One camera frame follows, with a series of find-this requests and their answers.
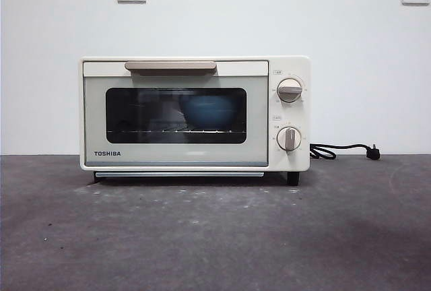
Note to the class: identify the blue ribbed bowl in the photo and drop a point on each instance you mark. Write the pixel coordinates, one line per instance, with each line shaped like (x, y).
(208, 112)

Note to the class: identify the oven crumb tray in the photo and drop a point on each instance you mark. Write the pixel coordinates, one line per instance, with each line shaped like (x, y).
(168, 173)

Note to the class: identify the beige oven knob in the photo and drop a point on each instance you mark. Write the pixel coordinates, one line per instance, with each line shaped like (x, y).
(289, 138)
(289, 90)

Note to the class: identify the cream Toshiba toaster oven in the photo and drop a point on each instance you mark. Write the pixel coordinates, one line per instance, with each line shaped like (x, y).
(293, 65)

